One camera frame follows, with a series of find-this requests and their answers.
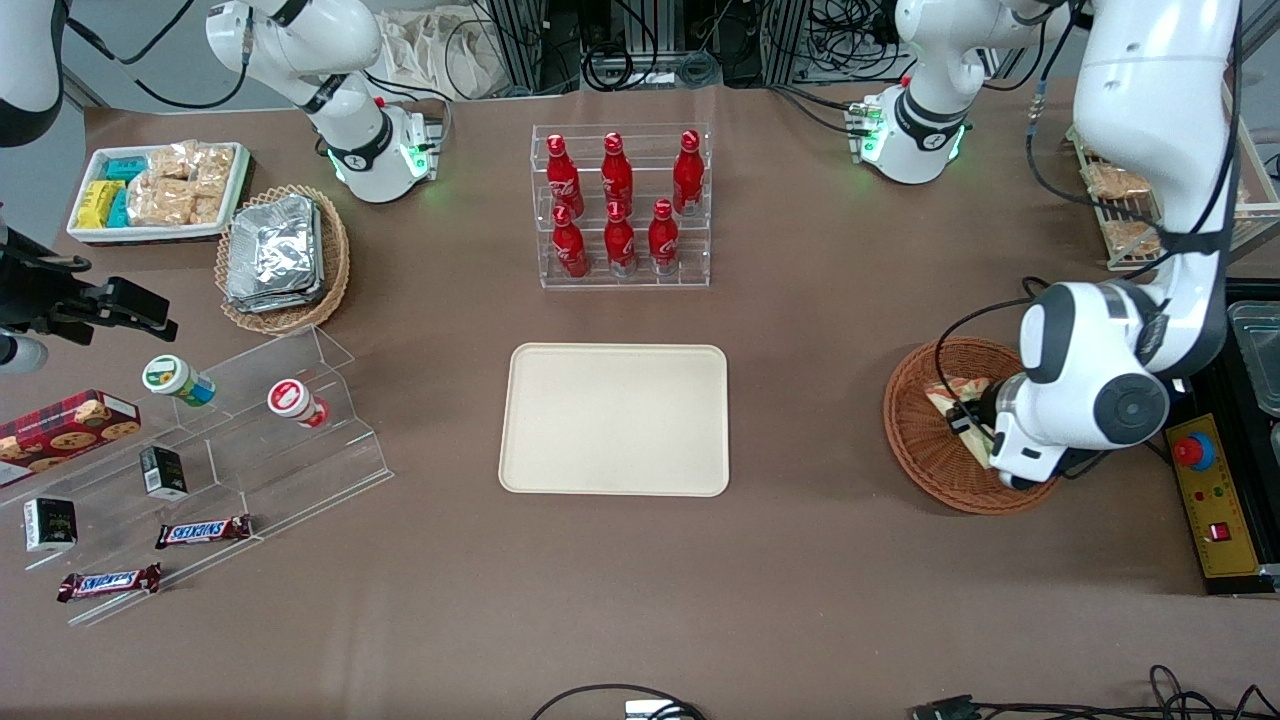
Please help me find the white cloth bag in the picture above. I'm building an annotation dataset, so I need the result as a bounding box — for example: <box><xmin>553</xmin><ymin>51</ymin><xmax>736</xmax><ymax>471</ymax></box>
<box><xmin>380</xmin><ymin>8</ymin><xmax>501</xmax><ymax>101</ymax></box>

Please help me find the triangular sandwich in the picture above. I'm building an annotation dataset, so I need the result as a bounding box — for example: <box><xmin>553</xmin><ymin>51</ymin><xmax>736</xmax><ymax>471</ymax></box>
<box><xmin>925</xmin><ymin>377</ymin><xmax>993</xmax><ymax>469</ymax></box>

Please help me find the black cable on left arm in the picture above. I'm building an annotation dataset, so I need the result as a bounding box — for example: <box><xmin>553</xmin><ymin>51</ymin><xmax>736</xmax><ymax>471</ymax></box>
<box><xmin>935</xmin><ymin>60</ymin><xmax>1241</xmax><ymax>406</ymax></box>

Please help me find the silver foil packet stack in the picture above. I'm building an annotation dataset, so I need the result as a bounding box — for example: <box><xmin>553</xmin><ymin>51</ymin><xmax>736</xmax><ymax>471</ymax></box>
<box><xmin>225</xmin><ymin>193</ymin><xmax>326</xmax><ymax>314</ymax></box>

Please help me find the yellow snack packet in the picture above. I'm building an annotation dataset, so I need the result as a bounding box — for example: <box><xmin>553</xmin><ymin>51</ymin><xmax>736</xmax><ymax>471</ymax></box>
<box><xmin>75</xmin><ymin>180</ymin><xmax>126</xmax><ymax>229</ymax></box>

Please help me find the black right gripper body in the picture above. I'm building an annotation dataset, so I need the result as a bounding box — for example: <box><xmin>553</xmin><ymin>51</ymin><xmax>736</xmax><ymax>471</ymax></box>
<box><xmin>0</xmin><ymin>228</ymin><xmax>179</xmax><ymax>346</ymax></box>

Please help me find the small black carton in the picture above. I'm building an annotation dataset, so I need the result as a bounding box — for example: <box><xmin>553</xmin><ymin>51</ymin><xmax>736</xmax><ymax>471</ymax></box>
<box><xmin>139</xmin><ymin>446</ymin><xmax>188</xmax><ymax>501</ymax></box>
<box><xmin>23</xmin><ymin>497</ymin><xmax>78</xmax><ymax>554</ymax></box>

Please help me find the white wire rack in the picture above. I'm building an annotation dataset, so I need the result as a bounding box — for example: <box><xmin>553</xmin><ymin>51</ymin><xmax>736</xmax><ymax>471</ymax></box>
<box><xmin>1065</xmin><ymin>85</ymin><xmax>1280</xmax><ymax>271</ymax></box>

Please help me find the clear acrylic bottle rack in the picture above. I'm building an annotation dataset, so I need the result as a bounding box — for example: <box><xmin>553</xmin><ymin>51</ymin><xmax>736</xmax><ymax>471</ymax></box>
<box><xmin>531</xmin><ymin>123</ymin><xmax>712</xmax><ymax>290</ymax></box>

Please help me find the red cola bottle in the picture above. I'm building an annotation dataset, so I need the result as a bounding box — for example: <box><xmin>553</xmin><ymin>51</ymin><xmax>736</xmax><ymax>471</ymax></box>
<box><xmin>672</xmin><ymin>130</ymin><xmax>704</xmax><ymax>217</ymax></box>
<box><xmin>601</xmin><ymin>131</ymin><xmax>634</xmax><ymax>216</ymax></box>
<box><xmin>604</xmin><ymin>200</ymin><xmax>637</xmax><ymax>278</ymax></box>
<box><xmin>545</xmin><ymin>133</ymin><xmax>585</xmax><ymax>220</ymax></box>
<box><xmin>551</xmin><ymin>205</ymin><xmax>590</xmax><ymax>279</ymax></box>
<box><xmin>648</xmin><ymin>198</ymin><xmax>680</xmax><ymax>276</ymax></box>

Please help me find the red lid yogurt cup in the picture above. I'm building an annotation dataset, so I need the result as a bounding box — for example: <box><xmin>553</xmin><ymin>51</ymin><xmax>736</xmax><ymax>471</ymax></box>
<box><xmin>267</xmin><ymin>378</ymin><xmax>329</xmax><ymax>429</ymax></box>

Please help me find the black yellow emergency stop box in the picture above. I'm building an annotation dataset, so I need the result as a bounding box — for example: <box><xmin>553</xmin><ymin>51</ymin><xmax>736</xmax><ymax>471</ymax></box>
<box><xmin>1165</xmin><ymin>280</ymin><xmax>1280</xmax><ymax>598</ymax></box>

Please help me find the brown Snickers bar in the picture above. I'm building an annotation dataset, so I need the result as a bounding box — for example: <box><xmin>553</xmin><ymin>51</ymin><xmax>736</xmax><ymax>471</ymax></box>
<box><xmin>57</xmin><ymin>563</ymin><xmax>163</xmax><ymax>603</ymax></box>
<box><xmin>155</xmin><ymin>514</ymin><xmax>253</xmax><ymax>550</ymax></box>

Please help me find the round brown wicker basket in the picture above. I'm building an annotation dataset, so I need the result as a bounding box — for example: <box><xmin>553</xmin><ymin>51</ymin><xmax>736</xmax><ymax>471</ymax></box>
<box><xmin>883</xmin><ymin>336</ymin><xmax>1074</xmax><ymax>516</ymax></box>

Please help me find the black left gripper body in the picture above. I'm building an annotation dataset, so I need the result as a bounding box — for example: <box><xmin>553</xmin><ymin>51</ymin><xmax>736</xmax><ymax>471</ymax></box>
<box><xmin>970</xmin><ymin>385</ymin><xmax>1006</xmax><ymax>446</ymax></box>

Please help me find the coiled black cable bundle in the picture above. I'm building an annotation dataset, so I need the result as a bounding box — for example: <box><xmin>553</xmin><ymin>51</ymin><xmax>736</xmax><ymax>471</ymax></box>
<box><xmin>580</xmin><ymin>40</ymin><xmax>723</xmax><ymax>91</ymax></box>

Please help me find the black cable with silver connector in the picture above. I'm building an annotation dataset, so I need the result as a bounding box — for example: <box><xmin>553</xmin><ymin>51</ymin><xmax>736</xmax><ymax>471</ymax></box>
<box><xmin>530</xmin><ymin>684</ymin><xmax>706</xmax><ymax>720</ymax></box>

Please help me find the cream plastic tray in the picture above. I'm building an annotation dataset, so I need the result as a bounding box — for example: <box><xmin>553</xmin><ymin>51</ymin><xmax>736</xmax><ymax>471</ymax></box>
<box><xmin>498</xmin><ymin>343</ymin><xmax>731</xmax><ymax>498</ymax></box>

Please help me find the oval light wicker basket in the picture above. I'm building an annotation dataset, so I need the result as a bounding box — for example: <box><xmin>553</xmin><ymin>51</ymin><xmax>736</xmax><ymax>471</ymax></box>
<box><xmin>215</xmin><ymin>185</ymin><xmax>351</xmax><ymax>336</ymax></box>

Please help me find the red tartan cookie box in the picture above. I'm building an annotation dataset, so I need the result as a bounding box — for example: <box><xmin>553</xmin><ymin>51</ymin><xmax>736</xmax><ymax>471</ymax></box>
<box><xmin>0</xmin><ymin>390</ymin><xmax>141</xmax><ymax>489</ymax></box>

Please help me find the green lid yogurt cup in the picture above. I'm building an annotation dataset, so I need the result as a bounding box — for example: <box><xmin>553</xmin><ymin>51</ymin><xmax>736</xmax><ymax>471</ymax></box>
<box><xmin>142</xmin><ymin>355</ymin><xmax>216</xmax><ymax>408</ymax></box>

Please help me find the white rectangular snack tray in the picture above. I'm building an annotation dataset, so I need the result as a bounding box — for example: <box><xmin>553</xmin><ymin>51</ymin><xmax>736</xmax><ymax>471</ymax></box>
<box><xmin>66</xmin><ymin>142</ymin><xmax>253</xmax><ymax>247</ymax></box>

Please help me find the clear acrylic stepped display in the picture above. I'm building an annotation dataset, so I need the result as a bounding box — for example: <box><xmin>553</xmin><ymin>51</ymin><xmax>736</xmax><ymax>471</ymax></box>
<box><xmin>0</xmin><ymin>325</ymin><xmax>393</xmax><ymax>629</ymax></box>

